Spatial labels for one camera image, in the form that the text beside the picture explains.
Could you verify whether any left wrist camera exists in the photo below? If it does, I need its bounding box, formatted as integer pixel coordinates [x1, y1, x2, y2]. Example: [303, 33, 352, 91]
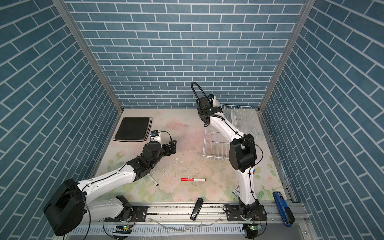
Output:
[150, 130, 162, 143]

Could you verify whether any aluminium front rail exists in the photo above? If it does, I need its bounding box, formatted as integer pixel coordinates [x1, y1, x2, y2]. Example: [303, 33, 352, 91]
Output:
[59, 202, 310, 226]

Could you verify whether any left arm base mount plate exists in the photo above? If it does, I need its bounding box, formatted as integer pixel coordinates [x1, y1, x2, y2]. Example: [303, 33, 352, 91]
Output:
[104, 206, 148, 223]

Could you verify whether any blue black box cutter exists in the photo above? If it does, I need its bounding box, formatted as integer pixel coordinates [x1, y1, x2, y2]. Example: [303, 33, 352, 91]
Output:
[273, 192, 296, 227]

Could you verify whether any black capped white marker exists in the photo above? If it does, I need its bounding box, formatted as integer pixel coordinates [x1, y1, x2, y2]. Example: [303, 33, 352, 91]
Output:
[148, 174, 159, 187]

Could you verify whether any red marker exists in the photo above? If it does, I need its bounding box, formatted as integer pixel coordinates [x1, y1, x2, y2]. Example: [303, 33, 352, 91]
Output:
[181, 178, 207, 182]

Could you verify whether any white curved plate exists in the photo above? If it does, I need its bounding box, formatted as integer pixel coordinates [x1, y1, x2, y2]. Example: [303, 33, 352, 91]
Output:
[231, 110, 238, 129]

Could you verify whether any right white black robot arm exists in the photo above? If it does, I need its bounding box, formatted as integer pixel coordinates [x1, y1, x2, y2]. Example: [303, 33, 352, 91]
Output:
[197, 95, 261, 219]

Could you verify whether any black square plate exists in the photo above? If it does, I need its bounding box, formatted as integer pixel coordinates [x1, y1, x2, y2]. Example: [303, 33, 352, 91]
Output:
[113, 117, 152, 143]

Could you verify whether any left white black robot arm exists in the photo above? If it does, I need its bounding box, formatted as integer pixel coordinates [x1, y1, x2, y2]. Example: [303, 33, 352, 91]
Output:
[43, 140, 177, 236]

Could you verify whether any white wire dish rack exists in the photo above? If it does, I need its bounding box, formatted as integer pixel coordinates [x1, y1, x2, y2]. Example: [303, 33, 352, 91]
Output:
[203, 105, 262, 160]

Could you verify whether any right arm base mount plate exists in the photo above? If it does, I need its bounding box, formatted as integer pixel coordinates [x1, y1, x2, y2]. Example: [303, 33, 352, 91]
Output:
[222, 204, 268, 222]

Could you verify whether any black remote control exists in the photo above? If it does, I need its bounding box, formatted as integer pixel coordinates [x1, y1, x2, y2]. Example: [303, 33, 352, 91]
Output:
[190, 198, 204, 221]

